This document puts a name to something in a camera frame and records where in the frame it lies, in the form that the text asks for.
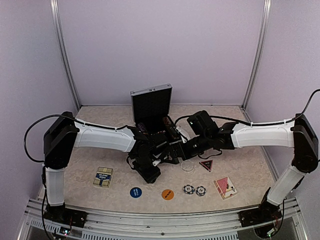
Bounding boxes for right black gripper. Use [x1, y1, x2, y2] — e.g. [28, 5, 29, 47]
[160, 132, 212, 165]

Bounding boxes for aluminium poker chip case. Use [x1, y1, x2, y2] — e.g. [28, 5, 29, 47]
[130, 83, 174, 142]

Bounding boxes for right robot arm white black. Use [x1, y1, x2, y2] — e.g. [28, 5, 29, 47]
[173, 110, 319, 227]

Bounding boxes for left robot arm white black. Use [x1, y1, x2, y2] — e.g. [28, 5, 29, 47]
[52, 111, 178, 214]

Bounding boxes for black dice row in case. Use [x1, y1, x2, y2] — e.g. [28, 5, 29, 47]
[150, 130, 166, 136]

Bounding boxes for clear round dealer button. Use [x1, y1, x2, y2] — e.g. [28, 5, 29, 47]
[180, 160, 195, 172]

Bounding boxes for chip row in case back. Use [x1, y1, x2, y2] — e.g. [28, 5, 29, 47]
[162, 116, 180, 141]

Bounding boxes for chip row in case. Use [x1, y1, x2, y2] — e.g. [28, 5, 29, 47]
[136, 122, 149, 135]
[162, 116, 180, 141]

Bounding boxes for chip row in case front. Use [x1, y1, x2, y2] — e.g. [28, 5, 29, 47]
[136, 122, 149, 135]

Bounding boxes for black pink triangular button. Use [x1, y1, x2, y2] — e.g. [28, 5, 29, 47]
[199, 160, 213, 172]

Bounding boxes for blue white poker chip stack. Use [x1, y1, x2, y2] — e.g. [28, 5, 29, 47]
[183, 184, 195, 195]

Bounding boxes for orange big blind button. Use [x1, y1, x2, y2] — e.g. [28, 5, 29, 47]
[161, 189, 175, 201]

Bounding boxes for blue small blind button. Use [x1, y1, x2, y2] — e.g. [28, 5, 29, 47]
[129, 187, 142, 198]

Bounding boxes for red playing card deck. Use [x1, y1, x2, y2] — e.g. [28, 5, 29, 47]
[214, 176, 238, 200]

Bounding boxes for blue playing card box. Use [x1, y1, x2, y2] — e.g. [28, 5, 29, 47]
[93, 166, 114, 188]

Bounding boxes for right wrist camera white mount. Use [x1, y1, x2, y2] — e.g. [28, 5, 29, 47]
[175, 125, 191, 144]

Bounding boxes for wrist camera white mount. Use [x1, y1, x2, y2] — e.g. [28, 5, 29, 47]
[152, 160, 162, 167]
[175, 125, 191, 144]

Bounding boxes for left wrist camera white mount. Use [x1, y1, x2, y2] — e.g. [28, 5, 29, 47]
[152, 160, 162, 167]

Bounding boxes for aluminium front rail frame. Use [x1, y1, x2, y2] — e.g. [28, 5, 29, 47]
[14, 198, 311, 240]

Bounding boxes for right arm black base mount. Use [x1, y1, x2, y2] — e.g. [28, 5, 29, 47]
[238, 207, 274, 228]

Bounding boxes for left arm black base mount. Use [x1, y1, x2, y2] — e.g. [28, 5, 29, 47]
[44, 204, 88, 228]

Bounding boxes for right aluminium corner post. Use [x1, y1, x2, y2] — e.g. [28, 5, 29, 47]
[241, 0, 272, 111]

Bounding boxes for aluminium corner post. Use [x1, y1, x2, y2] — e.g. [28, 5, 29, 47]
[50, 0, 82, 110]
[241, 0, 272, 111]

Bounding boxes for left aluminium corner post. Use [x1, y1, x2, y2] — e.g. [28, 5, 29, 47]
[50, 0, 82, 110]

